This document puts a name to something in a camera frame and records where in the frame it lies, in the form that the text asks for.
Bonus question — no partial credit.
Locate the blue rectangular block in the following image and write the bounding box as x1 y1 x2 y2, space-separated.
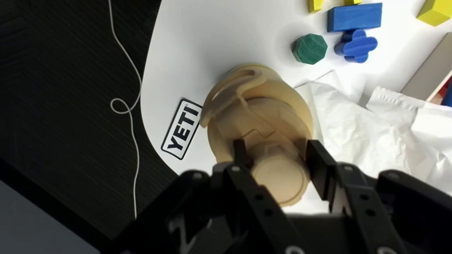
327 3 383 32

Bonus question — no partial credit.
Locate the blue cross block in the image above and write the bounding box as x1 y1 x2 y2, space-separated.
335 29 379 63

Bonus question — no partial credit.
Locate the dark green hexagon block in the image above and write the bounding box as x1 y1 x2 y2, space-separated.
292 34 328 65

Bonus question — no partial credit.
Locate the thin white cable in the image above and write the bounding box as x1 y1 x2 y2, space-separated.
107 0 145 220

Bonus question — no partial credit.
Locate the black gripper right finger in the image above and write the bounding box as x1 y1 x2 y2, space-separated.
307 140 409 254

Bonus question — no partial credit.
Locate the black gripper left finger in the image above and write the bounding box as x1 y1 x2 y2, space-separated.
211 140 307 254

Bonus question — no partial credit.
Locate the small wooden tray box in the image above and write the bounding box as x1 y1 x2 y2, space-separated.
403 32 452 106

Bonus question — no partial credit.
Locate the beige insulated bottle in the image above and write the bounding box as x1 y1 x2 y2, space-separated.
201 63 314 206

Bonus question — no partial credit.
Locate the crumpled white plastic bag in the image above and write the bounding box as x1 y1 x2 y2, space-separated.
296 70 452 195

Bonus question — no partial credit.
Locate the yeti logo sticker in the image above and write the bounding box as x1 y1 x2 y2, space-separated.
162 97 203 159

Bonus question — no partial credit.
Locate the yellow rectangular block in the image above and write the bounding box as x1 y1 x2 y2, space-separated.
417 0 452 27

